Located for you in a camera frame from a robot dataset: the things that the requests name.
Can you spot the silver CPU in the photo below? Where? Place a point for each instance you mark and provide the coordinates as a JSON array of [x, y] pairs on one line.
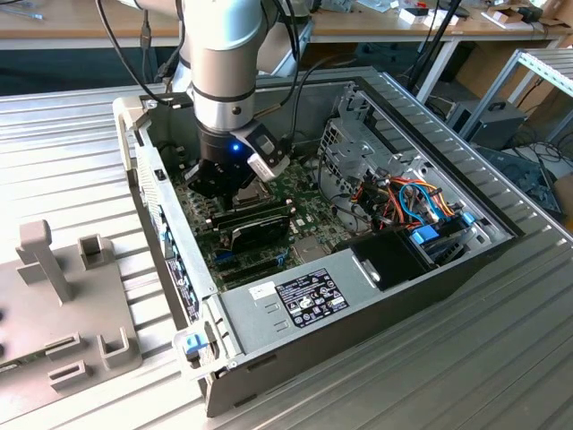
[[250, 193]]

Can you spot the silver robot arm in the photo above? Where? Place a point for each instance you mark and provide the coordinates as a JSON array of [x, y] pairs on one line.
[[224, 67]]

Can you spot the RAM slot with black clips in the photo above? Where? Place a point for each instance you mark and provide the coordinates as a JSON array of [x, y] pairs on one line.
[[255, 215], [255, 206]]

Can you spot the RAM slot with white clips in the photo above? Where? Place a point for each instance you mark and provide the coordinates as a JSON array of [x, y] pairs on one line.
[[255, 220]]

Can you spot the black graphics card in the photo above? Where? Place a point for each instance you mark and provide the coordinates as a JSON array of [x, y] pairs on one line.
[[259, 233]]

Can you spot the blue expansion slot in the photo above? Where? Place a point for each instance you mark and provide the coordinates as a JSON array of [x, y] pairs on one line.
[[224, 257]]

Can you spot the black expansion slot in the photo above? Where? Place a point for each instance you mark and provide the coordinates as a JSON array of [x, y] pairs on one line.
[[248, 267], [250, 277]]

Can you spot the green motherboard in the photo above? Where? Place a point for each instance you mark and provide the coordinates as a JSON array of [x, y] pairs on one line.
[[313, 210]]

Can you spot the grey chipset heatsink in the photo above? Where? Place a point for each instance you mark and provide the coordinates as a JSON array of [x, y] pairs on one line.
[[309, 251]]

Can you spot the metal drive cage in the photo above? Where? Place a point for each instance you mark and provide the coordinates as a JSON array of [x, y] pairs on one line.
[[353, 152]]

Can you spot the grey power supply unit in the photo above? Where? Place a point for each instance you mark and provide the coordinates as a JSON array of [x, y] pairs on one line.
[[250, 322]]

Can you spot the blue case latch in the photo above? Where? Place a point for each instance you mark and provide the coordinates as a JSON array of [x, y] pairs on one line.
[[194, 345]]

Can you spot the open black PC case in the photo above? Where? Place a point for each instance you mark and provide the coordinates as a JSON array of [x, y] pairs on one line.
[[340, 331]]

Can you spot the grey parts rack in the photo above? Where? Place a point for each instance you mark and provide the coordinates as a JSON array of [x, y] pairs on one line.
[[67, 322]]

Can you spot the hard disk in blue carrier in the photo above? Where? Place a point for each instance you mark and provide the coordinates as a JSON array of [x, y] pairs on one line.
[[425, 235]]

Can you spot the small white box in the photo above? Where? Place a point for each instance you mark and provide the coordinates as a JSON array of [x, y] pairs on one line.
[[416, 17]]

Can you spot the black tripod pole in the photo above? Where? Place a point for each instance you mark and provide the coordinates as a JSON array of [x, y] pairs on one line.
[[438, 36]]

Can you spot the green RAM stick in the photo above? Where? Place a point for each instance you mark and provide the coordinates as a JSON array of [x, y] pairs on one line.
[[22, 360]]

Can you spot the black equipment box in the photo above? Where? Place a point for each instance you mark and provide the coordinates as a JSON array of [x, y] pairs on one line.
[[497, 125]]

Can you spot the dark teal case panel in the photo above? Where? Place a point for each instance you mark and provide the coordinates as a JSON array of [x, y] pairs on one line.
[[515, 170]]

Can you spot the wooden desk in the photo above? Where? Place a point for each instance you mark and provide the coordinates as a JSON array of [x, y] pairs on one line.
[[492, 32]]

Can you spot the open cardboard box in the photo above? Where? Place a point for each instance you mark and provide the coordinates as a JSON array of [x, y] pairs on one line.
[[506, 18]]

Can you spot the brown cardboard box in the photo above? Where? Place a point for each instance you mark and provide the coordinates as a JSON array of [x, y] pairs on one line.
[[565, 192]]

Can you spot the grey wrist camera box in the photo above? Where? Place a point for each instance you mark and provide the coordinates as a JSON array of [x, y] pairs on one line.
[[268, 161]]

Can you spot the aluminium shelf frame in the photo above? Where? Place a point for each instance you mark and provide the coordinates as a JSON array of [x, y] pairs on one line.
[[544, 67]]

